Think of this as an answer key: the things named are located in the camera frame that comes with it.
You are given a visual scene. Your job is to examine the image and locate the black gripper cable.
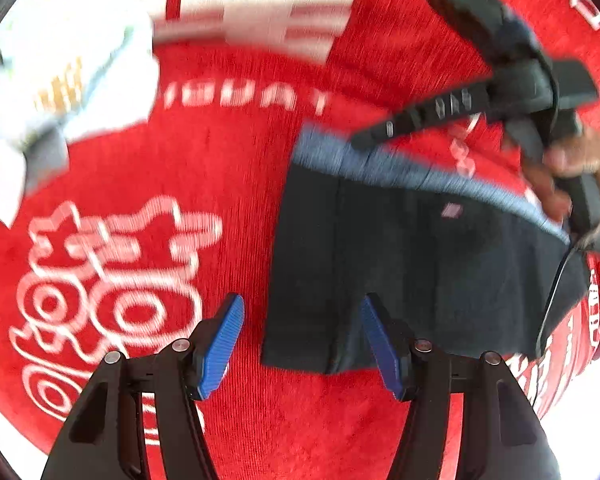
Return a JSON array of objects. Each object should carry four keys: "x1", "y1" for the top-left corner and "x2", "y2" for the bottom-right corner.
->
[{"x1": 532, "y1": 232, "x2": 588, "y2": 403}]

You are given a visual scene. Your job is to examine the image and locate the white patterned cloth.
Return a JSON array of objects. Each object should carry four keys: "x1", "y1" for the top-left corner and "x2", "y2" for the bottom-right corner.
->
[{"x1": 0, "y1": 0, "x2": 162, "y2": 227}]

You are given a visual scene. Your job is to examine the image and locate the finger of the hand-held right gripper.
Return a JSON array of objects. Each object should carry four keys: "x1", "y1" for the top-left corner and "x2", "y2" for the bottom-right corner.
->
[{"x1": 351, "y1": 84, "x2": 493, "y2": 152}]

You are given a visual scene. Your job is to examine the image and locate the red printed blanket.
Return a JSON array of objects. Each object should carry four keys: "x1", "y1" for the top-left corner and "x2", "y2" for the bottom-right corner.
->
[{"x1": 0, "y1": 0, "x2": 600, "y2": 480}]

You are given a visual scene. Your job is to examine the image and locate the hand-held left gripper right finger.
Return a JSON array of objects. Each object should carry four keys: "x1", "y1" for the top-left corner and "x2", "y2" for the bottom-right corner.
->
[{"x1": 360, "y1": 294, "x2": 563, "y2": 480}]

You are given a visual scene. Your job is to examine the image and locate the person's right hand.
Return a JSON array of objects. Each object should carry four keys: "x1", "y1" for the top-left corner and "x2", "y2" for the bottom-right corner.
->
[{"x1": 522, "y1": 127, "x2": 600, "y2": 226}]

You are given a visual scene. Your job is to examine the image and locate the black pants with grey waistband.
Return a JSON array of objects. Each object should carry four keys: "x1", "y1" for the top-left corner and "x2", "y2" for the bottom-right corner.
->
[{"x1": 260, "y1": 122, "x2": 592, "y2": 376}]

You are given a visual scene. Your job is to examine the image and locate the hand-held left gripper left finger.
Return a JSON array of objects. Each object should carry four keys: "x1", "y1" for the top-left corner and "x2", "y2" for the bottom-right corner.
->
[{"x1": 40, "y1": 292, "x2": 246, "y2": 480}]

